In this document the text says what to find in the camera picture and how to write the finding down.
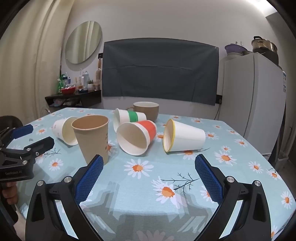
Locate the purple bowl on fridge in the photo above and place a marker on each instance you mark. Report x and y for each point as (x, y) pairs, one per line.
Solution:
(235, 49)

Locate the dark wall shelf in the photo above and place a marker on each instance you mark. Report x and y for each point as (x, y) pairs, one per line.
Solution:
(76, 100)

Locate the brown paper cup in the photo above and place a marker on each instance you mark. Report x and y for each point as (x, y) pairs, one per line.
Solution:
(91, 132)

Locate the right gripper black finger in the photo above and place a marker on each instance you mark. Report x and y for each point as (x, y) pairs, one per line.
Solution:
(38, 148)

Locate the white cup orange band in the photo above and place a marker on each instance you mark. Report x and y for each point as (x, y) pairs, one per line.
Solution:
(135, 138)

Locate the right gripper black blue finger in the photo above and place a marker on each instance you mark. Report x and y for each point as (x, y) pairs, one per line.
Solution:
(43, 219)
(253, 221)

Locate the white bottle on shelf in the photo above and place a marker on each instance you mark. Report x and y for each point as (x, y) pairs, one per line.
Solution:
(86, 78)

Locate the floral light blue tablecloth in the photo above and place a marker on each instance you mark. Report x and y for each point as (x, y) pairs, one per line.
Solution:
(159, 195)

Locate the brown ceramic mug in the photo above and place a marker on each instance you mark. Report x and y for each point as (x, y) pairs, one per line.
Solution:
(150, 109)

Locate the red bowl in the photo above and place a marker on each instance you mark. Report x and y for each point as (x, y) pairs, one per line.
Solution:
(68, 90)

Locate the white cup green band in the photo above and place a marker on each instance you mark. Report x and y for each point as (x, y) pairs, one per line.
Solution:
(125, 116)

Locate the white cup yellow rim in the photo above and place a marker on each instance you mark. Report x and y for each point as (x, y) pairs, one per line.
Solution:
(181, 137)

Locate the white refrigerator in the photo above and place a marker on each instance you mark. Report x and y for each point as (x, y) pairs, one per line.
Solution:
(253, 99)

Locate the person's hand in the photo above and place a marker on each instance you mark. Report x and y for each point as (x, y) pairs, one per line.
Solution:
(10, 193)

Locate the oval wall mirror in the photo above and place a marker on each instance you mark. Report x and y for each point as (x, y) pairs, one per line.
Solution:
(83, 42)

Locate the metal pot on fridge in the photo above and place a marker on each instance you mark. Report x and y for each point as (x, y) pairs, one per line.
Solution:
(265, 47)

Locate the white paper cup pink hearts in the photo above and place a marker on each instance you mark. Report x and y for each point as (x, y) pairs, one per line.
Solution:
(64, 131)

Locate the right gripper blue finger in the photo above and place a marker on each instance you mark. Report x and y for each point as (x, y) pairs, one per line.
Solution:
(21, 131)

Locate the small potted plant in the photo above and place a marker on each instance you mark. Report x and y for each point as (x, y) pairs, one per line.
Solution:
(90, 85)

